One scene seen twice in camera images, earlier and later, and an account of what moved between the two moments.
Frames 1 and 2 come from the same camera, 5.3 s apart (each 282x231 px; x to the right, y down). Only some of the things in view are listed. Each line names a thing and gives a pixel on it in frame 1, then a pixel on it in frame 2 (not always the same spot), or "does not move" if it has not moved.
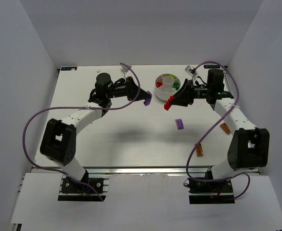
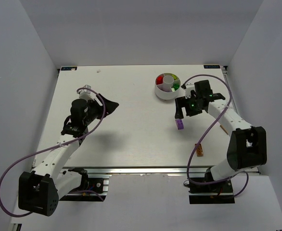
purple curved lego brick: (179, 124) does not move
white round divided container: (166, 85) does not move
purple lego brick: (147, 101) -> (167, 89)
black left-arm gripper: (129, 88) -> (102, 106)
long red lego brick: (168, 103) -> (159, 79)
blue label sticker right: (211, 66) does not move
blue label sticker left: (68, 68) does not move
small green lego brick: (176, 85) does not move
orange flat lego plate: (199, 150) does not move
